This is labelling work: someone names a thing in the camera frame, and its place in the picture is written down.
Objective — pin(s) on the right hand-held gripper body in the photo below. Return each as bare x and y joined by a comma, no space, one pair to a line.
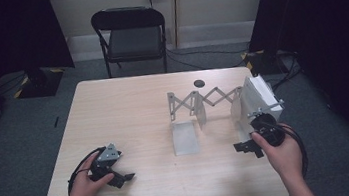
268,126

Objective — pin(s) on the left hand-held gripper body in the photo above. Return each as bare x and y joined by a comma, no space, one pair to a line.
108,153

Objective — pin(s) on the white book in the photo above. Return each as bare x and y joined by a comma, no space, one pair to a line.
256,98

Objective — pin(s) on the grey expandable book rack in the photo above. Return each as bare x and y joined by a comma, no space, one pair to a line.
185,137

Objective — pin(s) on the person's right hand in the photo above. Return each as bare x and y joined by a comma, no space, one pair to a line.
285,158

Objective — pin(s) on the person's left hand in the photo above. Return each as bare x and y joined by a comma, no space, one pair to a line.
84,186

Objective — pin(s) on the black stand base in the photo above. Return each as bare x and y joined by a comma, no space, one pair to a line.
260,62
39,83

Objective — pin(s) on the dark round table grommet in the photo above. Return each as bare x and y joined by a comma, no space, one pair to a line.
199,83

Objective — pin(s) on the black folding chair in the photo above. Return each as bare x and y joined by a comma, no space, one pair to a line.
133,42

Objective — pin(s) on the black curtain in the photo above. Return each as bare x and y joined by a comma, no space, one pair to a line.
328,25
4,38

